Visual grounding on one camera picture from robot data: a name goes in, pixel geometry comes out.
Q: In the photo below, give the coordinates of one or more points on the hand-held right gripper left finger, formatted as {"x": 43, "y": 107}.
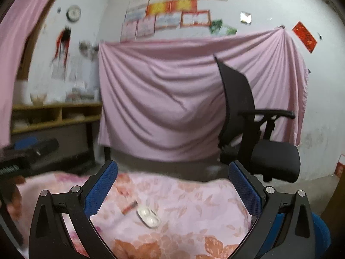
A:
{"x": 103, "y": 183}

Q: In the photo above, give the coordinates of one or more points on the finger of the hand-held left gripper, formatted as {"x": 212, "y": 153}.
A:
{"x": 45, "y": 145}

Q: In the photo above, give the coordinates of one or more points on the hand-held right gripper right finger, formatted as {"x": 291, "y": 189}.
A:
{"x": 244, "y": 188}

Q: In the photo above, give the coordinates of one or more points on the blue plastic basin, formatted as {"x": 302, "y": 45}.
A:
{"x": 322, "y": 234}

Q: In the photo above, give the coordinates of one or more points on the person's left hand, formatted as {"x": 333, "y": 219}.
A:
{"x": 14, "y": 206}

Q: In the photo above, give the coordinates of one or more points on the wooden shelf unit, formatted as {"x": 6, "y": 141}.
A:
{"x": 54, "y": 118}

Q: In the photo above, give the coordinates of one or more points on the small red tube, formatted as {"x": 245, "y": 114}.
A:
{"x": 130, "y": 207}

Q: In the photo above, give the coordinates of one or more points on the black office chair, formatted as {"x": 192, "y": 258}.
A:
{"x": 266, "y": 153}

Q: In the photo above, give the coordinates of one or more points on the white plastic blister case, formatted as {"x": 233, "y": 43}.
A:
{"x": 149, "y": 217}

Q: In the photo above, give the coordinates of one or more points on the pink floral blanket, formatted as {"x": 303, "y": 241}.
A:
{"x": 175, "y": 194}

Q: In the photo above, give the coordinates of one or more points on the red paper strip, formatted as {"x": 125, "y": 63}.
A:
{"x": 341, "y": 164}

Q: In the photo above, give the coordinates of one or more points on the pink door curtain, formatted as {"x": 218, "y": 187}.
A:
{"x": 18, "y": 45}

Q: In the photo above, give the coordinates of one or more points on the pink hanging sheet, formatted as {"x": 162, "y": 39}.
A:
{"x": 167, "y": 99}

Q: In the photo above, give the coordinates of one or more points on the hanging metal utensils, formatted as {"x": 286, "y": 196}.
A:
{"x": 88, "y": 48}

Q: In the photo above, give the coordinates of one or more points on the red tassel wall ornament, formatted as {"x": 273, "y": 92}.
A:
{"x": 63, "y": 40}

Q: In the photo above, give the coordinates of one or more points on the round wall clock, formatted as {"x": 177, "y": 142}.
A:
{"x": 73, "y": 13}

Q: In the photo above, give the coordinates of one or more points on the green wall photos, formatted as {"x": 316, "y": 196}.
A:
{"x": 222, "y": 28}

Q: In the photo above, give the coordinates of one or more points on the red diamond wall paper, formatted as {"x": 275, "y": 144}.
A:
{"x": 304, "y": 36}

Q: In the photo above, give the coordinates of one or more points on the small square wall mirror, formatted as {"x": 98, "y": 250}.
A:
{"x": 245, "y": 17}

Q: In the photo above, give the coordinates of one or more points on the group of wall certificates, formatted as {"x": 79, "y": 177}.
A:
{"x": 167, "y": 13}

